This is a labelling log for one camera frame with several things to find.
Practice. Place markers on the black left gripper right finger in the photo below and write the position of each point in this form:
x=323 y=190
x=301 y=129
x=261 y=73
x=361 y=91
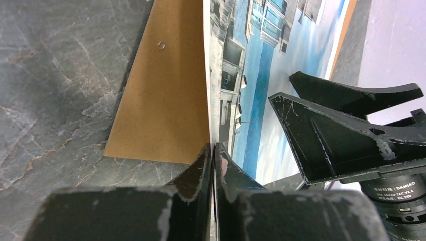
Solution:
x=245 y=210

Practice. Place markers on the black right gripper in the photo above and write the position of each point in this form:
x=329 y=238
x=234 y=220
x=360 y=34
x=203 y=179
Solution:
x=387 y=161

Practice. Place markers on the brown cardboard backing board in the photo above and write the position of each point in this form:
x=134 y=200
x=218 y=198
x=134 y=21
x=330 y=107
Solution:
x=163 y=112

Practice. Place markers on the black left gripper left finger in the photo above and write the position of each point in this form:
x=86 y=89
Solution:
x=178 y=210

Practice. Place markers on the building and sky photo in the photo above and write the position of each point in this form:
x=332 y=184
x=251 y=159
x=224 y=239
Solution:
x=251 y=49

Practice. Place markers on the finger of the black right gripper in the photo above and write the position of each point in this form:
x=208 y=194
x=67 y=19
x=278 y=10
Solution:
x=355 y=101

